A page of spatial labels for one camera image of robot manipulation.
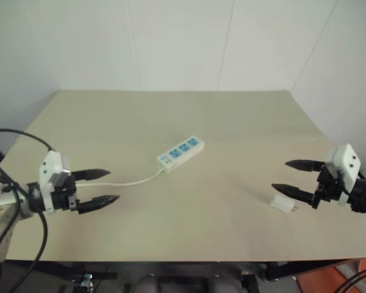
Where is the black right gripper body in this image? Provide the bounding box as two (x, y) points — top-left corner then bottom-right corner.
(312, 163), (346, 210)

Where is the orange object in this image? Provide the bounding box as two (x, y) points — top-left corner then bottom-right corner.
(292, 258), (366, 293)

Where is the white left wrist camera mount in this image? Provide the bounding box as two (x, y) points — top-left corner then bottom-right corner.
(37, 149), (72, 215)

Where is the white plug adapter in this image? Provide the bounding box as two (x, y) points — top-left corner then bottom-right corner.
(270, 195), (300, 214)

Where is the white power strip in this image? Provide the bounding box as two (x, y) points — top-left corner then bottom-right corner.
(156, 137), (206, 175)

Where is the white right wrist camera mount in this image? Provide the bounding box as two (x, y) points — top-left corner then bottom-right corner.
(326, 143), (362, 209)

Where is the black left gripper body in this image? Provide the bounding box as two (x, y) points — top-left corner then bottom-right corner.
(50, 174), (81, 214)

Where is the black table frame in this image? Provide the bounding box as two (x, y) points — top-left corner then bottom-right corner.
(0, 258), (364, 293)

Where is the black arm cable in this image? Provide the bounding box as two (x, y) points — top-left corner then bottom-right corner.
(0, 128), (55, 293)
(337, 266), (366, 293)

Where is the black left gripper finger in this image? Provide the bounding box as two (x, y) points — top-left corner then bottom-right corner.
(70, 167), (112, 183)
(77, 195), (121, 215)

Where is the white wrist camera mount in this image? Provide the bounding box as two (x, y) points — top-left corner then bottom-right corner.
(37, 149), (72, 215)
(326, 143), (362, 209)

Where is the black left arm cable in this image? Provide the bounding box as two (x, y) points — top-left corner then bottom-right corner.
(0, 128), (55, 293)

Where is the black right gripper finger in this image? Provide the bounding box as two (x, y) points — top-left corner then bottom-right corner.
(271, 183), (318, 209)
(284, 159), (326, 175)

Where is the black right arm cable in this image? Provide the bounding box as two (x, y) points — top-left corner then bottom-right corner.
(337, 266), (366, 293)

